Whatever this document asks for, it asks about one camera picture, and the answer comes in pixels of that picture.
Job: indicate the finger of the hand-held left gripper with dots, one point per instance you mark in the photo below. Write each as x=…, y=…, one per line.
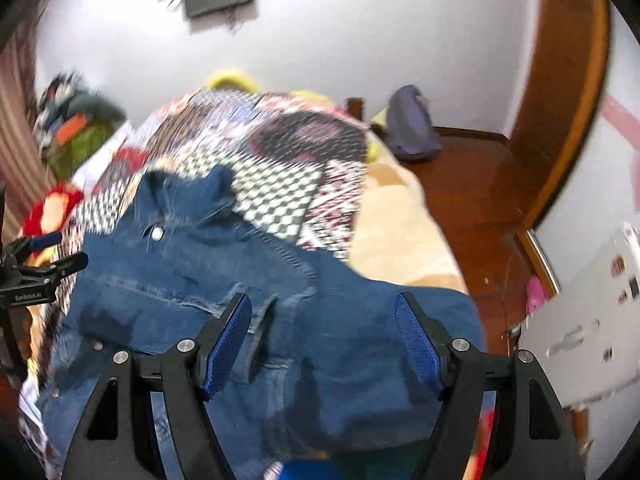
x=67, y=263
x=47, y=238

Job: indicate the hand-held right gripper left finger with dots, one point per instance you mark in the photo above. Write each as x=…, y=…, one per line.
x=227, y=345

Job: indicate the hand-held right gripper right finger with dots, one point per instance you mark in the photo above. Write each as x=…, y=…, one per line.
x=417, y=345

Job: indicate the blue denim jeans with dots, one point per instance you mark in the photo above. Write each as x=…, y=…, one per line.
x=165, y=270

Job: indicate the pile of mixed clothes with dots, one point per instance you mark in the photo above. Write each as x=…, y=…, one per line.
x=52, y=95

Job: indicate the red knitted cloth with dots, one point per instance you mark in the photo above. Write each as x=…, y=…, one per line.
x=50, y=205

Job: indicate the white cloth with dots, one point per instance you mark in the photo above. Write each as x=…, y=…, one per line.
x=107, y=160

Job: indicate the green patterned cloth cover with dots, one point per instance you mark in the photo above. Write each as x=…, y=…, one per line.
x=87, y=147

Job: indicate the striped brown curtain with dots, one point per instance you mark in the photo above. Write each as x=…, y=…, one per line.
x=20, y=135

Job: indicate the orange box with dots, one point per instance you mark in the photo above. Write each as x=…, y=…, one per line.
x=70, y=128

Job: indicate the pink plastic toy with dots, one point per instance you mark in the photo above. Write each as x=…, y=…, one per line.
x=535, y=295

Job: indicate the beige fleece blanket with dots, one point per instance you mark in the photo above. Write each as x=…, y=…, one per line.
x=395, y=210

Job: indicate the grey neck pillow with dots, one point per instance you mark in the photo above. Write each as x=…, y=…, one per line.
x=102, y=105

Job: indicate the white stickered panel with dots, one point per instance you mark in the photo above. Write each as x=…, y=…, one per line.
x=585, y=330

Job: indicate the purple backpack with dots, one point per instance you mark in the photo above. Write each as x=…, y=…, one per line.
x=412, y=125

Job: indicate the colourful patchwork blanket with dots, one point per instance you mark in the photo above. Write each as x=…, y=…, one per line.
x=280, y=125

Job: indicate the yellow fuzzy cushion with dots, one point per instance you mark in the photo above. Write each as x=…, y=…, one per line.
x=230, y=80

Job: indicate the wooden wardrobe with white panel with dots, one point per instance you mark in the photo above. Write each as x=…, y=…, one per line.
x=617, y=160

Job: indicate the wooden bed post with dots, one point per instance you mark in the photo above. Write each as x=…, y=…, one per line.
x=355, y=107

